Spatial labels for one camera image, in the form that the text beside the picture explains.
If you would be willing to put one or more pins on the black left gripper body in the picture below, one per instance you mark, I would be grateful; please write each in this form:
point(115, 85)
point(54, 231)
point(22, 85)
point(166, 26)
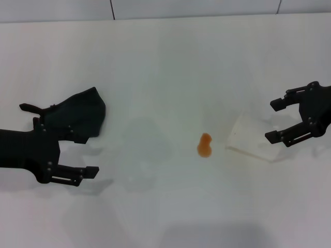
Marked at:
point(28, 149)

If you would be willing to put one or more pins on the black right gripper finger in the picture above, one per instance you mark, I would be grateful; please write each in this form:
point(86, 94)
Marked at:
point(276, 137)
point(280, 103)

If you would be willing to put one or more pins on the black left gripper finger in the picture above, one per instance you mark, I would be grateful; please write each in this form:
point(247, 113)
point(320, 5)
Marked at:
point(78, 171)
point(70, 133)

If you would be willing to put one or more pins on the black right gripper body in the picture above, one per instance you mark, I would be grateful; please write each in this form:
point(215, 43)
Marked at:
point(320, 108)

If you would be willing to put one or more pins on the dark blue rag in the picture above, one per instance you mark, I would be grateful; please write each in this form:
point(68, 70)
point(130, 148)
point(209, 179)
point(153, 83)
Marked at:
point(80, 108)

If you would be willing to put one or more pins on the white paper cup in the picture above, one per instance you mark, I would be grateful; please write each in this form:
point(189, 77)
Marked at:
point(249, 134)

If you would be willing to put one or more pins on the orange liquid stain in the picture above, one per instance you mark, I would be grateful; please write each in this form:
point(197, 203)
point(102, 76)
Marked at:
point(204, 147)

